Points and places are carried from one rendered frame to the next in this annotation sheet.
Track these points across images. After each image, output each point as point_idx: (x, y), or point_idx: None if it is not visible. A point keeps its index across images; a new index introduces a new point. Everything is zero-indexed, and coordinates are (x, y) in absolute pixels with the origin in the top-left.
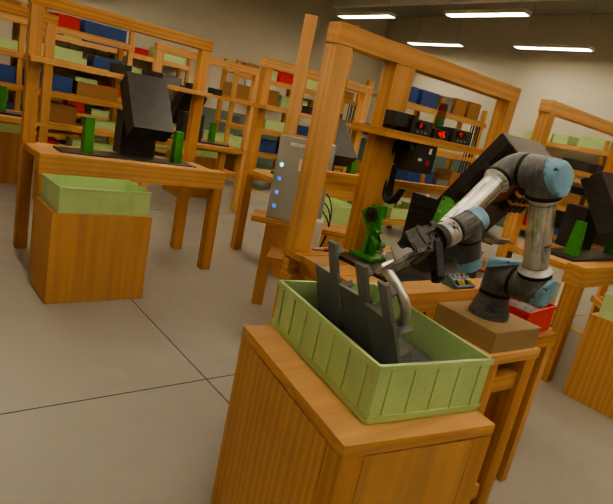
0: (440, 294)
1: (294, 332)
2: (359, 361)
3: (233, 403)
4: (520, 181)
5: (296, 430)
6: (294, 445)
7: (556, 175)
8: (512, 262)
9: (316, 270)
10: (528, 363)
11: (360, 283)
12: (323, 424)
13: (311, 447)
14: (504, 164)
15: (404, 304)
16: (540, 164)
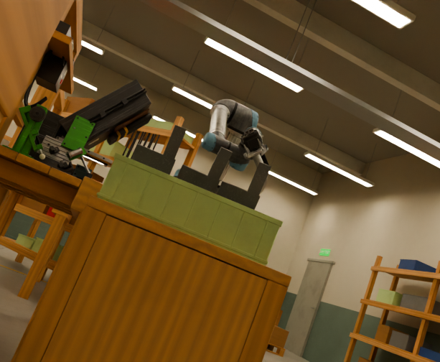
0: None
1: (148, 204)
2: (256, 220)
3: (62, 286)
4: (234, 118)
5: (217, 282)
6: (214, 296)
7: (258, 120)
8: None
9: (136, 151)
10: None
11: (217, 164)
12: (262, 266)
13: (243, 290)
14: (227, 104)
15: (265, 182)
16: (249, 110)
